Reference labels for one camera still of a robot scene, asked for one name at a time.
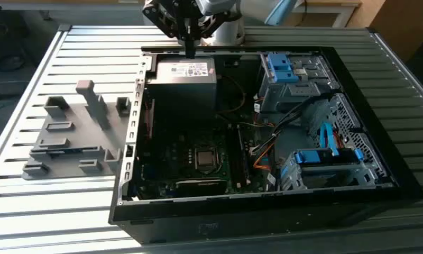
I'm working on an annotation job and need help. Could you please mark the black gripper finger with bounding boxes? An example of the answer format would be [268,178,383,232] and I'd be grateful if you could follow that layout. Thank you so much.
[189,13,232,59]
[142,0,192,59]

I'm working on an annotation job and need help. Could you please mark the blue RAM stick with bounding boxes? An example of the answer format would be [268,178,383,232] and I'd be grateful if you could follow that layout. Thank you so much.
[45,149,85,155]

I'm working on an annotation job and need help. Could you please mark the grey power supply unit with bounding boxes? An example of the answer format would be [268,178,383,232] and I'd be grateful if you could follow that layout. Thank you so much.
[145,57,220,126]

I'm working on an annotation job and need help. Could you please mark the grey metal drive cage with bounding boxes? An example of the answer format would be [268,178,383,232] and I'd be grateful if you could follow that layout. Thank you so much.
[260,52,339,114]

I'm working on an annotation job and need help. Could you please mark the black office chair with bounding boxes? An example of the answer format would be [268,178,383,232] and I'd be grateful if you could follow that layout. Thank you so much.
[0,9,31,72]

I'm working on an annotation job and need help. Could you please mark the metal socket cover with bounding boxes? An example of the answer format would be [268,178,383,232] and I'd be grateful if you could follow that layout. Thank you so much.
[193,146,220,171]

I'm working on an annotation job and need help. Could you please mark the silver CPU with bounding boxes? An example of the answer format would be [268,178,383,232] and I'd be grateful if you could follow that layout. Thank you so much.
[196,150,217,167]

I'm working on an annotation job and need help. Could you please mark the grey parts rack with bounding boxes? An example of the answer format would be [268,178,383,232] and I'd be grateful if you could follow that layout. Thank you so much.
[21,80,133,181]

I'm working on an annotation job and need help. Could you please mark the green motherboard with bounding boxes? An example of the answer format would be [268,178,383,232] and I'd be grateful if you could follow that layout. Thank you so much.
[137,123,269,201]

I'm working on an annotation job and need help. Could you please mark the brown wooden cabinet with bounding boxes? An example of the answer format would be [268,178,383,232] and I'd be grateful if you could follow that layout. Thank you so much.
[347,0,423,63]

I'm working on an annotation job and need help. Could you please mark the hard disk in blue carrier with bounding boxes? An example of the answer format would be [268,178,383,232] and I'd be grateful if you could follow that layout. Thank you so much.
[293,148,365,167]

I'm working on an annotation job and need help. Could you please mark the black graphics card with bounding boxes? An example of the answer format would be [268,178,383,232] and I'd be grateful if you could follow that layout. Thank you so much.
[174,178,229,198]

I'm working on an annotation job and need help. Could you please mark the grey metal disk bay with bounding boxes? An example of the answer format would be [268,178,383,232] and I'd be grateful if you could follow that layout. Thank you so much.
[278,152,391,191]

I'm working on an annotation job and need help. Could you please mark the black PC case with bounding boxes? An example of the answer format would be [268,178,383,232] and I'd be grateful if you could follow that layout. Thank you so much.
[108,45,423,246]

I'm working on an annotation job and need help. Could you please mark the blue plastic drive bracket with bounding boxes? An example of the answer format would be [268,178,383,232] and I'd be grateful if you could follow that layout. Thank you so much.
[266,53,301,83]

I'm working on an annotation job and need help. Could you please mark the yellow wire bundle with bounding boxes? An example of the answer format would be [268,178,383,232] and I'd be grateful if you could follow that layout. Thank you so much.
[216,75,248,115]

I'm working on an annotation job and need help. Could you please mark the black white wire bundle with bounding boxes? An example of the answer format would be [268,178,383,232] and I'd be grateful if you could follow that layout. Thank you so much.
[229,120,276,129]

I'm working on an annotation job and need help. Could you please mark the blue flat data cable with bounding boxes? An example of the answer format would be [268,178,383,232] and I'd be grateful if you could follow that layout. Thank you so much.
[318,121,339,157]

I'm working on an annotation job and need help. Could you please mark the orange wire bundle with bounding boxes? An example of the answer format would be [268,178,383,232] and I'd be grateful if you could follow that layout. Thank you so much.
[253,141,280,170]

